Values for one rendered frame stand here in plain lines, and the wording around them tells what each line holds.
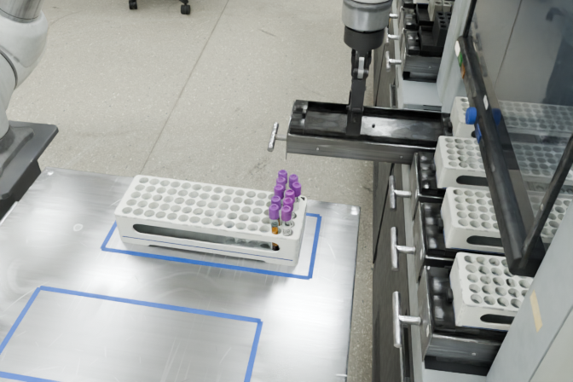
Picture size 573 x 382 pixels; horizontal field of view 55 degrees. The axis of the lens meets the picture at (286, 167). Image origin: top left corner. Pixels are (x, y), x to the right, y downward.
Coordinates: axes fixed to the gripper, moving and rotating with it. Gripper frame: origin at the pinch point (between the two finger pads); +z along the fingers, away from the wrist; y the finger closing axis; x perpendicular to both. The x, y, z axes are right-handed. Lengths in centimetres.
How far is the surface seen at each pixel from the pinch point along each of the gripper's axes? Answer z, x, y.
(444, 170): -0.8, -16.8, -17.2
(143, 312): 3, 29, -52
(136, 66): 83, 114, 154
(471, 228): -1.4, -19.6, -32.5
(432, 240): 3.3, -14.3, -31.4
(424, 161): 3.3, -14.3, -9.9
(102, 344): 3, 33, -58
